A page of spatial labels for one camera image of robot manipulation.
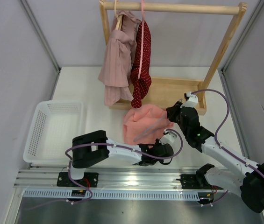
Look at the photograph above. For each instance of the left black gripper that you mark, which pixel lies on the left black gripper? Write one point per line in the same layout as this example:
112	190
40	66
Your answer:
157	143

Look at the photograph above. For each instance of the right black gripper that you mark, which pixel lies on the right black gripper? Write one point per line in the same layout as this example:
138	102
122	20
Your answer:
172	111

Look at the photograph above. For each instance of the salmon pink skirt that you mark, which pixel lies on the salmon pink skirt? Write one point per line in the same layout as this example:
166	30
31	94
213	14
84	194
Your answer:
128	132

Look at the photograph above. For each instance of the blue wire hanger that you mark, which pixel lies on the blue wire hanger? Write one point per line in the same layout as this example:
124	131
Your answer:
149	122

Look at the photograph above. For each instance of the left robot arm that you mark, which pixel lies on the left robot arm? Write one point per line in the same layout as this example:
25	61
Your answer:
90	149

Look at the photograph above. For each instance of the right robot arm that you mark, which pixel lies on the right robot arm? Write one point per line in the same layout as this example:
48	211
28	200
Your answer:
245	177

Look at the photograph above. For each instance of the beige wooden hanger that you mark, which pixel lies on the beige wooden hanger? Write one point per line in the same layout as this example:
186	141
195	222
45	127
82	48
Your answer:
119	18

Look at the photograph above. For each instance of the pink plastic hanger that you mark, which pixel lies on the pink plastic hanger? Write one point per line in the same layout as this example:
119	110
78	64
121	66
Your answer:
142	40

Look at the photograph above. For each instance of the wooden clothes rack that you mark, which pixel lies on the wooden clothes rack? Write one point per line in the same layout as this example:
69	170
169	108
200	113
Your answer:
164	90

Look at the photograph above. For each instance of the red polka dot garment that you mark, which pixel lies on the red polka dot garment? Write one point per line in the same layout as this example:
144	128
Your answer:
141	86

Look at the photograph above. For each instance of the dusty pink hanging garment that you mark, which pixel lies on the dusty pink hanging garment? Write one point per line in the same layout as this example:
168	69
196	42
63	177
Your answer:
119	58

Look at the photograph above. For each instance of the white plastic basket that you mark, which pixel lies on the white plastic basket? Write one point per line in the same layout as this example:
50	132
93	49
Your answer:
55	123

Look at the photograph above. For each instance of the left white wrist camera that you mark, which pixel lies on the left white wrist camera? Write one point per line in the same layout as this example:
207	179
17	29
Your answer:
168	137

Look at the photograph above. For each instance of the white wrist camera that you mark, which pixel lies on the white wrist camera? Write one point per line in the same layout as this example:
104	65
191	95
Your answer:
168	137
191	100

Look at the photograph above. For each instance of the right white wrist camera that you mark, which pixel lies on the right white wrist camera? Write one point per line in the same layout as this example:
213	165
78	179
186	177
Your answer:
191	100

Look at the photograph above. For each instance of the aluminium mounting rail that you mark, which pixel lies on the aluminium mounting rail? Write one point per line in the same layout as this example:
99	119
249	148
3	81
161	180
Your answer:
115	183

